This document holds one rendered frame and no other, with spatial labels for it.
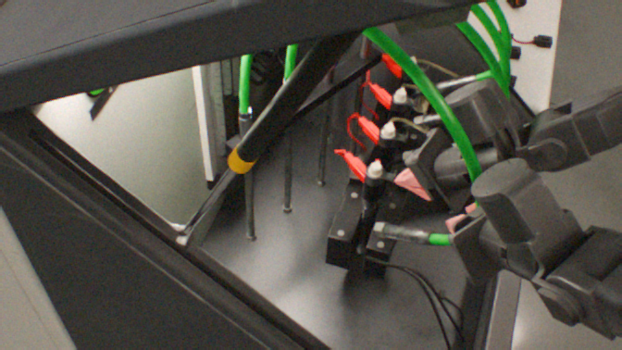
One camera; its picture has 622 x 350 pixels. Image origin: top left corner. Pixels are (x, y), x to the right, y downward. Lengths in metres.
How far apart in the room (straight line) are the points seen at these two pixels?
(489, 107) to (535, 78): 0.57
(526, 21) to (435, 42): 0.36
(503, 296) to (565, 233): 0.47
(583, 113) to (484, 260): 0.21
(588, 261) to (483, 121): 0.28
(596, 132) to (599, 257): 0.25
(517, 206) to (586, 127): 0.24
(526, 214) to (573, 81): 2.39
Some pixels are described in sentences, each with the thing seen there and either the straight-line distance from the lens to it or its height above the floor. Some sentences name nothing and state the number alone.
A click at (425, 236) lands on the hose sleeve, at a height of 1.16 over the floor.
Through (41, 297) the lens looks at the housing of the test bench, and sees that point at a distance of 0.89.
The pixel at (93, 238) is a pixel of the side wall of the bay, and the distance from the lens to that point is 0.69.
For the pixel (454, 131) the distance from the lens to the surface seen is 0.72.
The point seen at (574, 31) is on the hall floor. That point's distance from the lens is 3.25.
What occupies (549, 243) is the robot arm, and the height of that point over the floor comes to 1.38.
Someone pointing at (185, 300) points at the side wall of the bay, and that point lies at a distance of 0.71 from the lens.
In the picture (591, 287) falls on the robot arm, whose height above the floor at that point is 1.41.
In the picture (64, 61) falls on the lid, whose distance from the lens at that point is 0.47.
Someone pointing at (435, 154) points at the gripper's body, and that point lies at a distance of 0.92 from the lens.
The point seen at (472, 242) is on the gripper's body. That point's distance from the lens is 0.74.
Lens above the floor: 1.87
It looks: 50 degrees down
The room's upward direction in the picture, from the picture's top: 4 degrees clockwise
